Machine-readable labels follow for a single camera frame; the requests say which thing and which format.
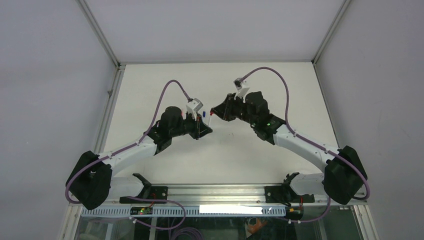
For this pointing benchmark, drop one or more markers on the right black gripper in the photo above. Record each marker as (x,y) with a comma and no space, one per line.
(224,110)

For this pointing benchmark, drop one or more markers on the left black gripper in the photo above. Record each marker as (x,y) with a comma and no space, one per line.
(199,128)

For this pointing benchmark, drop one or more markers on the white red-tip pen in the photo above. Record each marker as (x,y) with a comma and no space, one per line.
(209,120)

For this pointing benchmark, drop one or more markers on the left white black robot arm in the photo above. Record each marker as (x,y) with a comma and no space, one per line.
(94,178)

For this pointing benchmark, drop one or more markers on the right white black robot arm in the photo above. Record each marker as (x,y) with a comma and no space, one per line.
(342,173)

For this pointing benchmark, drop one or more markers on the orange object under table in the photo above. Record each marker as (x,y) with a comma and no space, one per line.
(255,224)

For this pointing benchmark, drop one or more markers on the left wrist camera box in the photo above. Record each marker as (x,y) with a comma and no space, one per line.
(192,108)

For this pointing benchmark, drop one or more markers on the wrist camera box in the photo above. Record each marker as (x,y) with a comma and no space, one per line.
(242,88)
(192,108)

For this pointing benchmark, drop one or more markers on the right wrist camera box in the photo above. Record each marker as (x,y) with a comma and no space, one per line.
(242,88)

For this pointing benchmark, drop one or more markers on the aluminium mounting rail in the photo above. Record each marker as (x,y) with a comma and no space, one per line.
(218,194)

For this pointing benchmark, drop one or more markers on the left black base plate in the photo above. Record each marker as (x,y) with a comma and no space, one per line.
(148,195)

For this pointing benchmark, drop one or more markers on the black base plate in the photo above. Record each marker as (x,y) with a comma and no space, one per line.
(281,195)
(148,195)

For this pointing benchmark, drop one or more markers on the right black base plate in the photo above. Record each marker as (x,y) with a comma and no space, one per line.
(281,195)

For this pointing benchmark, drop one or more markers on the white slotted cable duct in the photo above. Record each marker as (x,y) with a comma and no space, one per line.
(204,210)

